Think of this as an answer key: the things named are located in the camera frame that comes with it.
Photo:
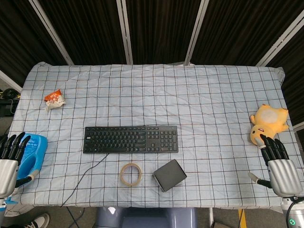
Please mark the black folding screen partition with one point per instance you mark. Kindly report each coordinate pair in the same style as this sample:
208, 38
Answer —
152, 31

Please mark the clear adhesive tape roll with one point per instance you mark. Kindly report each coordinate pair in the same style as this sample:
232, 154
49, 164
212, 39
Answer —
130, 174

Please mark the orange white snack bag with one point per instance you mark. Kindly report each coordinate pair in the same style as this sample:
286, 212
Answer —
54, 99

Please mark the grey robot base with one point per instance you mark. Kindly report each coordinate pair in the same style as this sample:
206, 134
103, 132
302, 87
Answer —
146, 217

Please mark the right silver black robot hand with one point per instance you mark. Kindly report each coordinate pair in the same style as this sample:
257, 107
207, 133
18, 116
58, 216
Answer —
282, 175

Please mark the black white sneaker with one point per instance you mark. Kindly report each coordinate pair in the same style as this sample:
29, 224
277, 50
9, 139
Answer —
36, 221

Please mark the dark grey cardboard box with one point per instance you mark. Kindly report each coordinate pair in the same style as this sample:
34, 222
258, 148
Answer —
169, 175

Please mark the blue plastic detergent jug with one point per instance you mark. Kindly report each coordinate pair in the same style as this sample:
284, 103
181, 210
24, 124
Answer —
33, 152

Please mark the blue checked tablecloth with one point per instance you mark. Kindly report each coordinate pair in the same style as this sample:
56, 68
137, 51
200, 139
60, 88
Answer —
152, 133

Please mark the yellow plush toy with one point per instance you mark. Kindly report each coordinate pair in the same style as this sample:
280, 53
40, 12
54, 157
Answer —
268, 123

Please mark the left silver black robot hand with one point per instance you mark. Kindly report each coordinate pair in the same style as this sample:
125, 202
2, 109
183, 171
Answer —
7, 171

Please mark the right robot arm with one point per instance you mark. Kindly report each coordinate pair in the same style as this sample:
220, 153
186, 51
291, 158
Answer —
292, 211

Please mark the black computer keyboard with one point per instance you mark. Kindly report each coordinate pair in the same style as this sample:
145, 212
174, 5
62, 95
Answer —
130, 139

